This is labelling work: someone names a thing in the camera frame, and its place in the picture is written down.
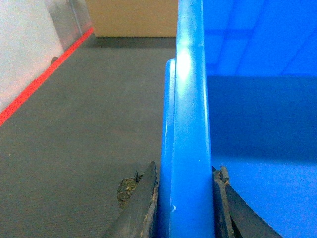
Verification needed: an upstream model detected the large cardboard box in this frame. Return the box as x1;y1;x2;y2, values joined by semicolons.
86;0;178;38

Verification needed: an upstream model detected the large blue plastic crate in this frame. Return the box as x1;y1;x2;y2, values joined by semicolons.
157;0;317;238

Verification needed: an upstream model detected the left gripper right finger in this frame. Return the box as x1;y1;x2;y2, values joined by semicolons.
212;166;281;238

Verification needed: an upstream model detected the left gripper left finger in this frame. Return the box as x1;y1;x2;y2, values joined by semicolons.
103;161;159;238

